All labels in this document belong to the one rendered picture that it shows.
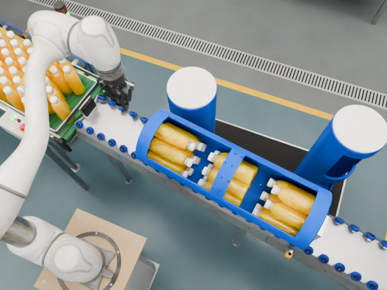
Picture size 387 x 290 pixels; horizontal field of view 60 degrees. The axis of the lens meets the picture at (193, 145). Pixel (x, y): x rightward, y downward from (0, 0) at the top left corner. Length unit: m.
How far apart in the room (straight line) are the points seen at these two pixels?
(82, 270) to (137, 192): 1.41
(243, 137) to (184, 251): 1.00
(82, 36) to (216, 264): 1.98
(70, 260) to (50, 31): 0.82
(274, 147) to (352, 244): 1.16
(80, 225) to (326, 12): 3.16
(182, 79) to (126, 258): 0.99
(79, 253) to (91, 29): 0.83
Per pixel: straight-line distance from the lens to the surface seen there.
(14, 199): 0.93
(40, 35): 1.10
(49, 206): 2.94
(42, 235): 1.46
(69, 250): 1.41
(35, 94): 1.02
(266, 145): 2.72
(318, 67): 3.43
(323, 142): 1.98
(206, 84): 1.88
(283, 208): 1.50
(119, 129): 1.93
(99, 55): 1.02
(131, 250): 1.62
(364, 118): 1.96
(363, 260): 1.82
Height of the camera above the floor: 2.58
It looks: 65 degrees down
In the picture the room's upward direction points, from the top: 4 degrees counter-clockwise
